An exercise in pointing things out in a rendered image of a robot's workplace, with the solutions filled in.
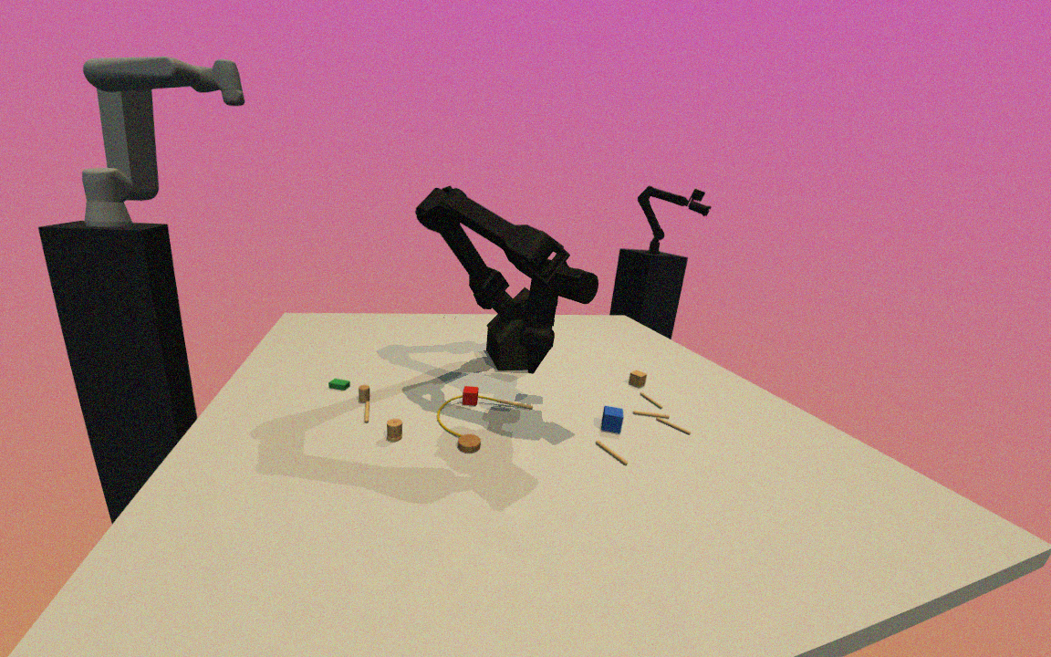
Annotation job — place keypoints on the round wooden button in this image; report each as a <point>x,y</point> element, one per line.
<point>469,443</point>

